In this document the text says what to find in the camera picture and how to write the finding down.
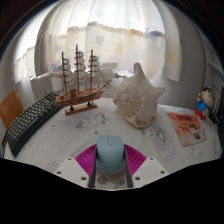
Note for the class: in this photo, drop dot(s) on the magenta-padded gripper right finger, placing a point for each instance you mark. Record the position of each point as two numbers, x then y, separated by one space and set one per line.
150 170

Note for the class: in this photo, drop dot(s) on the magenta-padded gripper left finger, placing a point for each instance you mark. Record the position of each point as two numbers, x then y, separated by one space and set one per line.
71 170

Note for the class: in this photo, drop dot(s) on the light blue computer mouse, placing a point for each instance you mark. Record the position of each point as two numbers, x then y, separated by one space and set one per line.
110 155

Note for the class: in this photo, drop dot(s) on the red printed mouse pad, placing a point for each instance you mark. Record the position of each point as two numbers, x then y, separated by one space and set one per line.
186 128

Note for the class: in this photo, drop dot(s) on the white printed tablecloth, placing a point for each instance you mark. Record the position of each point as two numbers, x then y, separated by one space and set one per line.
66 136

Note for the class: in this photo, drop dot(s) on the black keyboard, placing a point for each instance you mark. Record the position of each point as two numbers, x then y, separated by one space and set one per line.
28 121

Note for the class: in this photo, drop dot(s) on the large white conch shell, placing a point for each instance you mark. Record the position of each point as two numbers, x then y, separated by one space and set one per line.
136 100

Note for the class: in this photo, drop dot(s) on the wooden model sailing ship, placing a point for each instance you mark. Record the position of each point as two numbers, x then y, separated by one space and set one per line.
78 96

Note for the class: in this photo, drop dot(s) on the cartoon boy figurine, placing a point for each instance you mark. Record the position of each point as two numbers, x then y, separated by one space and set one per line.
203 105

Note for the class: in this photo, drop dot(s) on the wooden chair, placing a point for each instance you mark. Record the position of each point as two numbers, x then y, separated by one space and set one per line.
10 108

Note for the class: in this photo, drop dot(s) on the white radiator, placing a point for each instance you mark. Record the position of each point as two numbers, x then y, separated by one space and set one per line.
41 85

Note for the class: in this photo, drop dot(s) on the black router with antennas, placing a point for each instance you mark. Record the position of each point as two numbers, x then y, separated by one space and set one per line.
221 106

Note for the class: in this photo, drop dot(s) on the white star-print curtain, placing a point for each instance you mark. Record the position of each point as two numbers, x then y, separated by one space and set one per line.
106 40

